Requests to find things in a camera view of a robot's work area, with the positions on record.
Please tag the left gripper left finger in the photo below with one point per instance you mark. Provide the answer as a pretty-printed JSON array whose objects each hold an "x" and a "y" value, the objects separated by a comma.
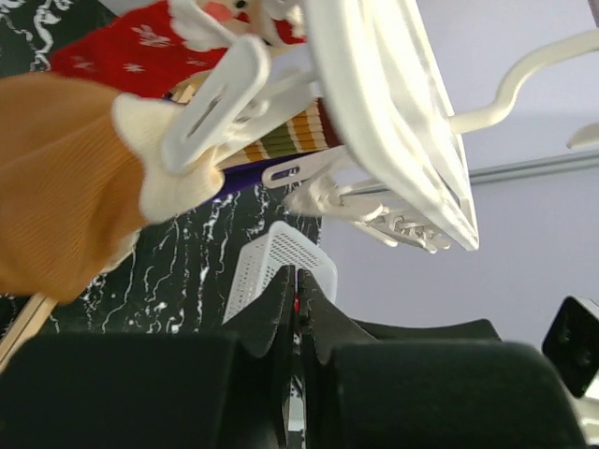
[{"x": 228, "y": 388}]

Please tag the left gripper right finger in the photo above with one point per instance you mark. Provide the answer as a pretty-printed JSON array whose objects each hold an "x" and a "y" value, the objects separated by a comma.
[{"x": 419, "y": 392}]

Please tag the purple sock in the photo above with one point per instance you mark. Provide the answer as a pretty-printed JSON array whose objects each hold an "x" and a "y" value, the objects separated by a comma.
[{"x": 242, "y": 176}]

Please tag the orange sock with cream cuff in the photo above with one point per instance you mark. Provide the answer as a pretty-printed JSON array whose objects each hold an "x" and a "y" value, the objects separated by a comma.
[{"x": 81, "y": 175}]

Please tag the beige striped sock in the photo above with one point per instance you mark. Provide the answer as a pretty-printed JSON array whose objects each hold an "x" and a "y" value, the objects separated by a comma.
[{"x": 310, "y": 131}]

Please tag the white plastic clip hanger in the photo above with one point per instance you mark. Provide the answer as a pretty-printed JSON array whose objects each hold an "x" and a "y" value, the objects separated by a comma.
[{"x": 401, "y": 174}]

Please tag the red sock with cream cuff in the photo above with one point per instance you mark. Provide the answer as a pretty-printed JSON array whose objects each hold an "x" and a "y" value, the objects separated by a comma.
[{"x": 150, "y": 50}]

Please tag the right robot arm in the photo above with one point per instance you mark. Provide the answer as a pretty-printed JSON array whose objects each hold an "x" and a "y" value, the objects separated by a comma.
[{"x": 571, "y": 345}]

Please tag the wooden drying rack frame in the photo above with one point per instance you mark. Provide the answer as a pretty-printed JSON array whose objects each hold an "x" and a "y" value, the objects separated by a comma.
[{"x": 32, "y": 317}]

